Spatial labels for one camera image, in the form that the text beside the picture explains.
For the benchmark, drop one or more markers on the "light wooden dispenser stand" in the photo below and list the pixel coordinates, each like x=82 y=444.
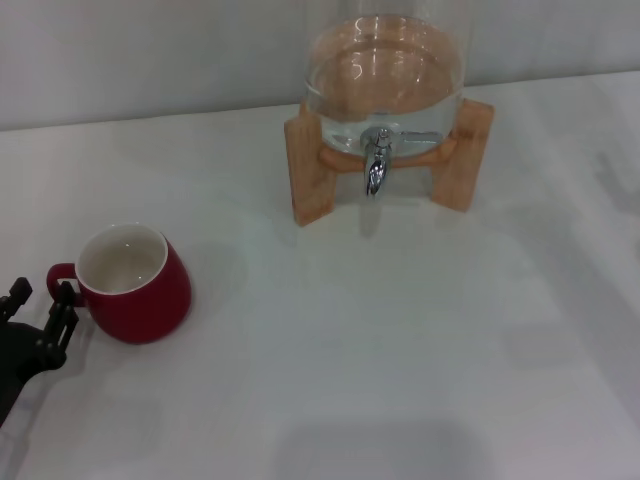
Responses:
x=305 y=175

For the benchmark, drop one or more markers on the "chrome faucet with lever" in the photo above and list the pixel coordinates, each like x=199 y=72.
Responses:
x=376 y=170

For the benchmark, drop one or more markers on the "red ceramic cup white inside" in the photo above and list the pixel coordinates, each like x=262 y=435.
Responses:
x=145 y=310

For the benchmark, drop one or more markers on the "clear glass water dispenser jar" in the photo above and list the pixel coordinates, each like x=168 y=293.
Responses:
x=390 y=60

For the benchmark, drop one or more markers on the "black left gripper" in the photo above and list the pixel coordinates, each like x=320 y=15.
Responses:
x=17 y=355

